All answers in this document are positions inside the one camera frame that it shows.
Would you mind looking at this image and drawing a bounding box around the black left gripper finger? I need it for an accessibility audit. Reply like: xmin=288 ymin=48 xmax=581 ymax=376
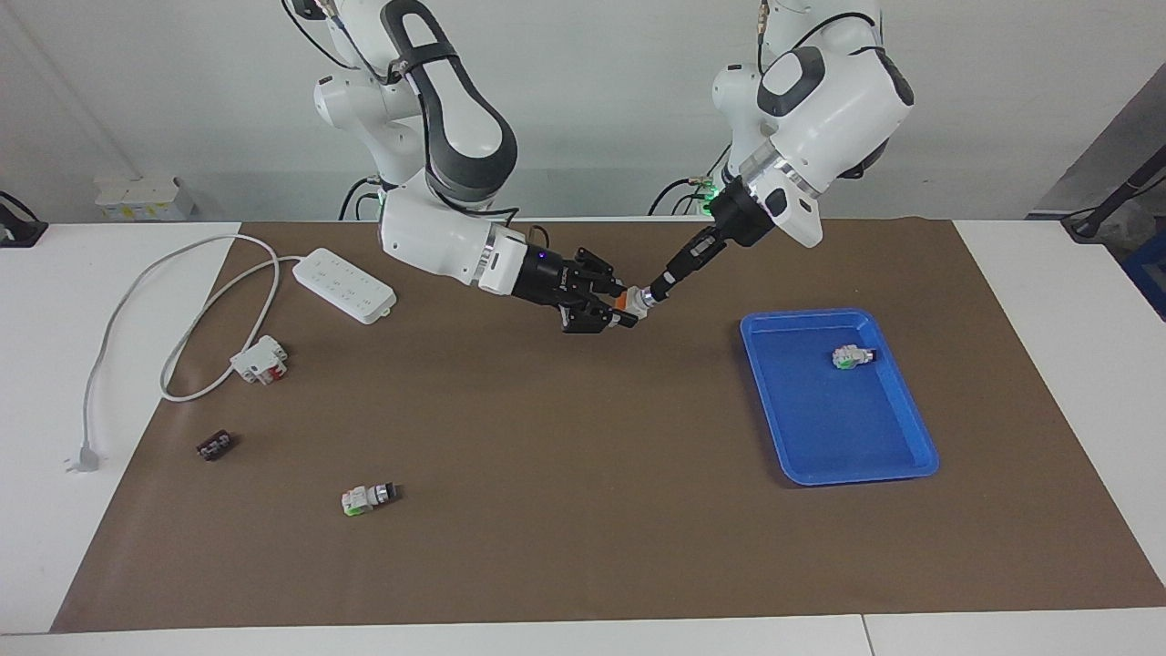
xmin=648 ymin=251 xmax=708 ymax=304

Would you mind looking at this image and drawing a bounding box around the blue crate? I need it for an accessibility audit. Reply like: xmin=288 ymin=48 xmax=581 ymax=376
xmin=1120 ymin=230 xmax=1166 ymax=322

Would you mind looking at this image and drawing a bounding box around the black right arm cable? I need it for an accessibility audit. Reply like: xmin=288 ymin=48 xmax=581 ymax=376
xmin=281 ymin=0 xmax=388 ymax=85

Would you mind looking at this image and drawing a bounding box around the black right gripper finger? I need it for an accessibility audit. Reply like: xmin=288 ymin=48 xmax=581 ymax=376
xmin=572 ymin=247 xmax=631 ymax=299
xmin=560 ymin=303 xmax=639 ymax=336

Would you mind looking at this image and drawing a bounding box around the white orange push-button switch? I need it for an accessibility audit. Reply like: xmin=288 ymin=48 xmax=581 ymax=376
xmin=614 ymin=285 xmax=658 ymax=323

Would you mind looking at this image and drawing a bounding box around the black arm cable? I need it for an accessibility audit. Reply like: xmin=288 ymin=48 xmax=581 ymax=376
xmin=756 ymin=0 xmax=886 ymax=76
xmin=281 ymin=0 xmax=388 ymax=85

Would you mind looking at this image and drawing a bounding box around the black clamp mount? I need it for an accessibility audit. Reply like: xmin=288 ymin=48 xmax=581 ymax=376
xmin=0 ymin=190 xmax=48 ymax=249

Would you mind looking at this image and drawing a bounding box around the grey power cable with plug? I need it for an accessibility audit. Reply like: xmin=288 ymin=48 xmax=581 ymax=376
xmin=62 ymin=233 xmax=306 ymax=475

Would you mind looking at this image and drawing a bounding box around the black stand with cables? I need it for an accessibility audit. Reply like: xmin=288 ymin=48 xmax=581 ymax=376
xmin=1061 ymin=146 xmax=1166 ymax=242

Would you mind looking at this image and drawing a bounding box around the blue plastic tray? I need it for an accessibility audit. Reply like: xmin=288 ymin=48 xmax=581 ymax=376
xmin=740 ymin=308 xmax=940 ymax=487

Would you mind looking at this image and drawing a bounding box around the black base cable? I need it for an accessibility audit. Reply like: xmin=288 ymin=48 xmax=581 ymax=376
xmin=339 ymin=176 xmax=384 ymax=221
xmin=649 ymin=137 xmax=731 ymax=218

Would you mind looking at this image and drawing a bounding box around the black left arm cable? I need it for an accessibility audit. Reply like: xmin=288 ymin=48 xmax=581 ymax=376
xmin=756 ymin=0 xmax=886 ymax=76

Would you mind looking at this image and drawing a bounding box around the white red circuit breaker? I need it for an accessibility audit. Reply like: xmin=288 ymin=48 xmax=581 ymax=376
xmin=229 ymin=334 xmax=290 ymax=386

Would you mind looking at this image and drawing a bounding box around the white power strip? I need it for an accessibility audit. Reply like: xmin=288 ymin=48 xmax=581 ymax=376
xmin=291 ymin=248 xmax=398 ymax=325

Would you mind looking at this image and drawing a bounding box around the brown paper table mat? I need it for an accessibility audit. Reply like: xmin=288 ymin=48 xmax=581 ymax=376
xmin=50 ymin=219 xmax=1166 ymax=634

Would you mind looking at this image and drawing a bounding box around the stack of white boxes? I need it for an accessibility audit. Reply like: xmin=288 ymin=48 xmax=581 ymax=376
xmin=94 ymin=176 xmax=194 ymax=221

